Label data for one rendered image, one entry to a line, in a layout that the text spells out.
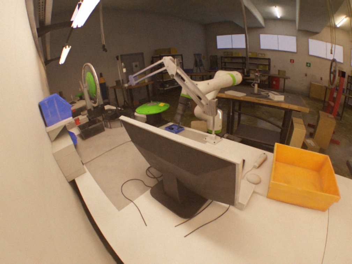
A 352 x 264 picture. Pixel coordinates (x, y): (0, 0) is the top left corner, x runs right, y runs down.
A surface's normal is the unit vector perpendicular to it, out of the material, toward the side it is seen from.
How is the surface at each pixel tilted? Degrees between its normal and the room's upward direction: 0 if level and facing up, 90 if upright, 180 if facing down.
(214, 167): 79
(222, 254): 0
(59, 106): 92
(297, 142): 90
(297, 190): 90
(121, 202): 0
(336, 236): 0
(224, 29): 90
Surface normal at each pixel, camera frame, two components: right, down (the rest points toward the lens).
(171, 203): -0.09, -0.89
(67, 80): 0.73, 0.25
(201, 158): -0.68, 0.22
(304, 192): -0.58, 0.41
